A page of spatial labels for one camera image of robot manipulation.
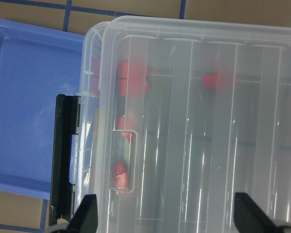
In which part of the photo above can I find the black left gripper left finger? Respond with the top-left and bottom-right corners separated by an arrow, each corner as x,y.
65,194 -> 98,233

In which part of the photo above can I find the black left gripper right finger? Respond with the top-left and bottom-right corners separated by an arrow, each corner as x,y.
234,192 -> 282,233

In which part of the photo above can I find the clear plastic box lid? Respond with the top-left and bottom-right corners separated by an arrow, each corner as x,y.
97,16 -> 291,233

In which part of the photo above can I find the black box latch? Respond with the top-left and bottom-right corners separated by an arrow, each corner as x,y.
48,94 -> 80,226

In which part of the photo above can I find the clear plastic storage box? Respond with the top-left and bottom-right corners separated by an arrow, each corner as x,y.
70,20 -> 291,233

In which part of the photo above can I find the red block lower pair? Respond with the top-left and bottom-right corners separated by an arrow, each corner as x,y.
117,79 -> 150,97

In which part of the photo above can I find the red block pair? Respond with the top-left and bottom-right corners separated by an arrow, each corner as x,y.
117,62 -> 149,81
117,79 -> 150,97

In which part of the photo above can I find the red block upper pair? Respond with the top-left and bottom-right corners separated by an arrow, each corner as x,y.
117,62 -> 149,81

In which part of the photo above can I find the blue plastic tray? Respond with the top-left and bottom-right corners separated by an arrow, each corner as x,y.
0,20 -> 84,199

